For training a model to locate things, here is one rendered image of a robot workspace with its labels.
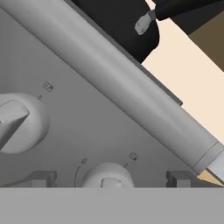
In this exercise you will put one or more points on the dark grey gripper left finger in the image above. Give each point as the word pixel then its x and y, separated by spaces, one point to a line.
pixel 40 179

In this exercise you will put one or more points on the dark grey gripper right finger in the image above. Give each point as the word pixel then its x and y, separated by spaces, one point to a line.
pixel 178 179

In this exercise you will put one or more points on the large grey stove knob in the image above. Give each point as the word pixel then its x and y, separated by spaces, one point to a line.
pixel 26 128

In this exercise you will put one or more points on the grey stove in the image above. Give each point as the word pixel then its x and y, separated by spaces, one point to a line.
pixel 96 122

